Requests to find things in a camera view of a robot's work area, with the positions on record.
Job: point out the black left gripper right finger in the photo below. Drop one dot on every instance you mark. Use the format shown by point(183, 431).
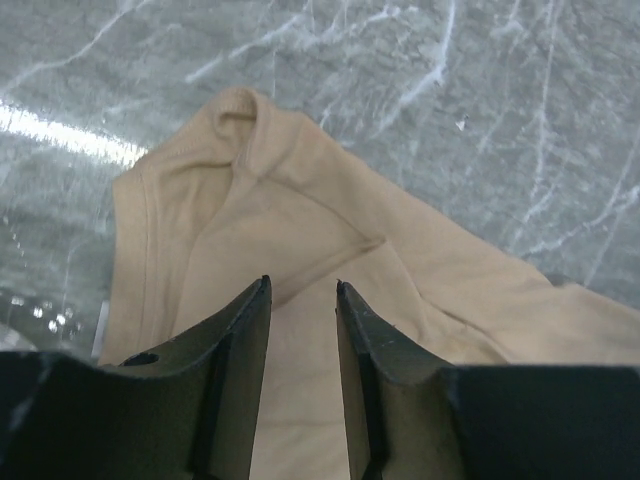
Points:
point(409, 414)

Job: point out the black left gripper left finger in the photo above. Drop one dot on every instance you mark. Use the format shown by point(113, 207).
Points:
point(185, 409)

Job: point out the beige t shirt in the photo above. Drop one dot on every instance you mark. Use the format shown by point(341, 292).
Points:
point(246, 189)

